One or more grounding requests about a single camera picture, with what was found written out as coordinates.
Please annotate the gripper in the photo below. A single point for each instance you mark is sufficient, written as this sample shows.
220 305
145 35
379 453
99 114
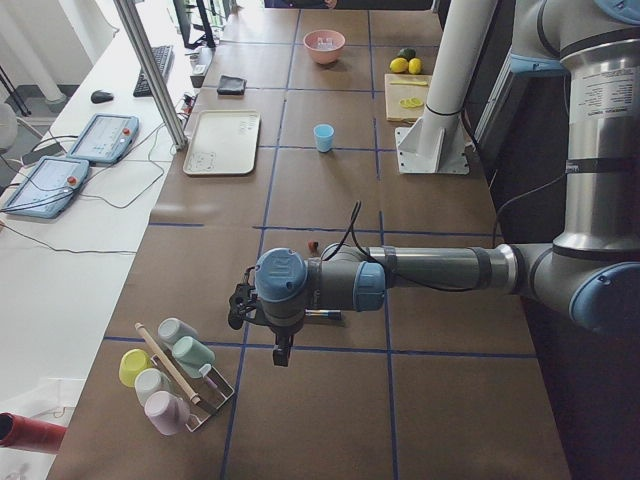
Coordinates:
282 336

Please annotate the clear ice cubes pile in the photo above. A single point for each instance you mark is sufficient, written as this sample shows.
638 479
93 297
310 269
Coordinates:
324 44

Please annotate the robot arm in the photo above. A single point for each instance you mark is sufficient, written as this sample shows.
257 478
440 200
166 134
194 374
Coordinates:
590 272

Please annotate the metal cup rack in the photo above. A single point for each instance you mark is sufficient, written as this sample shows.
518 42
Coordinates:
207 394

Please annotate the green cup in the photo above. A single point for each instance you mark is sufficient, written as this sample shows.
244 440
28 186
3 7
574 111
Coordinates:
191 355

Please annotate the grey-white cup upper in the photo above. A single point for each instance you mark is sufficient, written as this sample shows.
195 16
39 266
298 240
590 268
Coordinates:
173 329

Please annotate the pink cup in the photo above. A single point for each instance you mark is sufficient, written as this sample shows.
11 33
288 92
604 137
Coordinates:
167 412

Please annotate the white cup lower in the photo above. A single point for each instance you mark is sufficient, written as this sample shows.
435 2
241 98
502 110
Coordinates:
150 381

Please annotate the yellow cup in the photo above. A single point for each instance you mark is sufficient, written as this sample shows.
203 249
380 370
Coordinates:
132 363

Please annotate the blue plastic cup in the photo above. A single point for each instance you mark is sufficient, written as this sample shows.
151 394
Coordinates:
324 136

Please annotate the steel muddler black tip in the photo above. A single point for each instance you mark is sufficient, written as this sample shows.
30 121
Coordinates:
333 315

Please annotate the cream bear tray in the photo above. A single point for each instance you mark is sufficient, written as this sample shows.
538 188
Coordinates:
223 143

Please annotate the grey folded cloth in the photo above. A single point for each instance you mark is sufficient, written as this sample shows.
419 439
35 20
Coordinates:
231 86

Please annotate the red cylinder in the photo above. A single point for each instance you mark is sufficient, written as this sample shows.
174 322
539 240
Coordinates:
23 433

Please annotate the blue teach pendant far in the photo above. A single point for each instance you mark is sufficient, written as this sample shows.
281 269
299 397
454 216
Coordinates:
105 139

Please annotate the blue teach pendant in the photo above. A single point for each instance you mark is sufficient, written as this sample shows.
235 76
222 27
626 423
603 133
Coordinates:
105 139
49 188

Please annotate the lemon slices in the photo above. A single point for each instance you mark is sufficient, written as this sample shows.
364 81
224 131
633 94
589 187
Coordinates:
410 103

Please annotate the blue teach pendant near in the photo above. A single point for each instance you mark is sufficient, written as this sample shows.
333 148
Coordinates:
49 188

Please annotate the bamboo cutting board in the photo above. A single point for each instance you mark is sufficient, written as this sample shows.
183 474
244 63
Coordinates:
393 93

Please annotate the yellow plastic knife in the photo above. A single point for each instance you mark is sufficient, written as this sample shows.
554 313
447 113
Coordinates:
409 83

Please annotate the pink bowl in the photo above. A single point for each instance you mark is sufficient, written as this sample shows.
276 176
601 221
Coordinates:
324 57

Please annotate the yellow lemon near avocado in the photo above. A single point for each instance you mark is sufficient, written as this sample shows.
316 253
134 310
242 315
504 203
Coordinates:
399 65

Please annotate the black computer mouse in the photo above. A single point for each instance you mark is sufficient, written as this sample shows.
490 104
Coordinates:
100 96

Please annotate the yellow lemon outer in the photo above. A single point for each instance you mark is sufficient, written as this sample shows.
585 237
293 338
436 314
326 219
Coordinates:
414 66

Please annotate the green avocado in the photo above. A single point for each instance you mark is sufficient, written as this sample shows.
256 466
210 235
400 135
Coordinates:
407 53

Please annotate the black monitor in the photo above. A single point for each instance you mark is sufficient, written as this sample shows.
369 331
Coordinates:
193 20

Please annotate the white pole mount base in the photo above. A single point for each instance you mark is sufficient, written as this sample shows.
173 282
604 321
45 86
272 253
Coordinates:
435 143

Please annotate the aluminium frame post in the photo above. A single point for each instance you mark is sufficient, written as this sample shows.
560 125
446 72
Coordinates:
134 28

